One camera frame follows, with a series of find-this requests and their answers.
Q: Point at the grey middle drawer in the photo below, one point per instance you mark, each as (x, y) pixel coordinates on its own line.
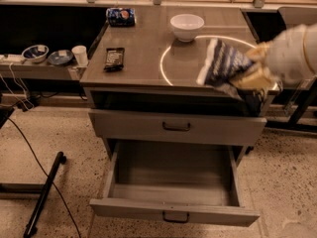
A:
(180, 128)

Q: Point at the black snack bar wrapper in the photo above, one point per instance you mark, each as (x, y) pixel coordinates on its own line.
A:
(114, 59)

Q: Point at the blue shallow bowl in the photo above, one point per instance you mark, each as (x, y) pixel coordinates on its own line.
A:
(61, 57)

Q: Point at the grey bottom drawer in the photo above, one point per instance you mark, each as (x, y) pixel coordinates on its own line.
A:
(174, 182)

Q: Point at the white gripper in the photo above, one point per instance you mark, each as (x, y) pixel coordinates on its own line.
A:
(286, 60)

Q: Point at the white and blue bowl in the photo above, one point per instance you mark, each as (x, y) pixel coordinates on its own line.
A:
(35, 53)

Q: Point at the white power strip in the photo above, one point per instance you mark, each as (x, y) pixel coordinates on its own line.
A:
(11, 58)

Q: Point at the white paper cup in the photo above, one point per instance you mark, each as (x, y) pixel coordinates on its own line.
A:
(80, 54)

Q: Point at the blue chip bag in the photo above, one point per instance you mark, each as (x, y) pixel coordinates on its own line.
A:
(222, 64)

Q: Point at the black stand leg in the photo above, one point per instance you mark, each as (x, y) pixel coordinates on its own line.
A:
(31, 227)

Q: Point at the grey drawer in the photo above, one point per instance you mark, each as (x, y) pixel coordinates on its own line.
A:
(174, 182)
(180, 128)

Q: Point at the blue soda can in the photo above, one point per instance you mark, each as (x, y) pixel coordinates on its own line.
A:
(120, 17)

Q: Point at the grey drawer cabinet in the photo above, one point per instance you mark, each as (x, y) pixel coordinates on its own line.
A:
(159, 73)

